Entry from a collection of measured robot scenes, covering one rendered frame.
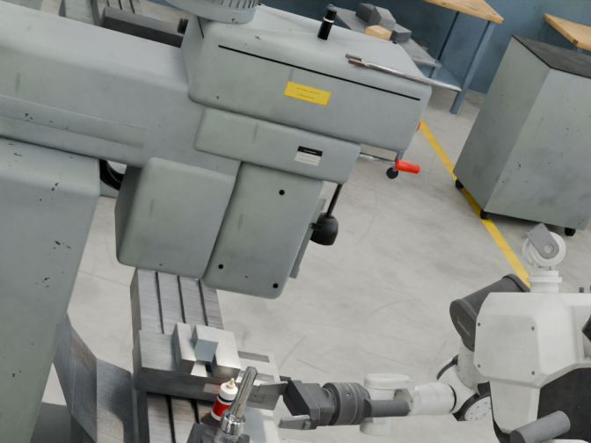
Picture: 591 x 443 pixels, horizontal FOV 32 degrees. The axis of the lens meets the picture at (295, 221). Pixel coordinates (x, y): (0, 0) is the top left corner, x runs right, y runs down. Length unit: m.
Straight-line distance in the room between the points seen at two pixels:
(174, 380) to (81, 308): 2.03
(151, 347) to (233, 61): 0.83
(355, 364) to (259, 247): 2.61
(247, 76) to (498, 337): 0.68
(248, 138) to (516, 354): 0.66
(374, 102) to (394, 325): 3.21
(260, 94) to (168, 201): 0.29
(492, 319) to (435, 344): 3.23
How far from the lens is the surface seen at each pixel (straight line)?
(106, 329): 4.40
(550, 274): 1.96
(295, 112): 2.03
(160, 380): 2.47
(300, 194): 2.15
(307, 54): 2.00
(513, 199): 6.84
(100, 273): 4.75
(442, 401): 2.32
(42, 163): 2.00
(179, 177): 2.07
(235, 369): 2.48
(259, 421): 2.67
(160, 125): 2.03
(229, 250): 2.19
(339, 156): 2.10
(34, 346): 2.14
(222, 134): 2.04
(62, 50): 1.99
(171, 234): 2.13
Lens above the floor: 2.43
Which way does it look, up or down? 25 degrees down
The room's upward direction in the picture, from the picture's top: 21 degrees clockwise
